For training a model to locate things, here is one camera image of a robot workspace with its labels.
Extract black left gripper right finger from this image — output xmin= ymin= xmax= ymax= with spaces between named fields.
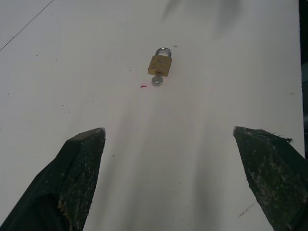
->
xmin=232 ymin=126 xmax=308 ymax=231

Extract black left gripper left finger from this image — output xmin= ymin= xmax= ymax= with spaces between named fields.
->
xmin=0 ymin=127 xmax=106 ymax=231

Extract silver key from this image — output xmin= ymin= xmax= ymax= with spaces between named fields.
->
xmin=151 ymin=71 xmax=164 ymax=87

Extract brass padlock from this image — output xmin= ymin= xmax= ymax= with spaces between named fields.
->
xmin=147 ymin=47 xmax=173 ymax=77

